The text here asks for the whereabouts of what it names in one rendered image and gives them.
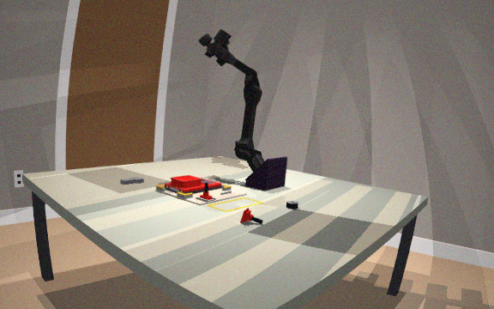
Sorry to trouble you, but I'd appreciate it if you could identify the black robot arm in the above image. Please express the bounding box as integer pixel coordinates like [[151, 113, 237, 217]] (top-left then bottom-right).
[[204, 29, 265, 172]]

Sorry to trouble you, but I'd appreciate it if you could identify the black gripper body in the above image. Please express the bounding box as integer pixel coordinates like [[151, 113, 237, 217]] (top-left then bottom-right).
[[199, 33, 226, 66]]

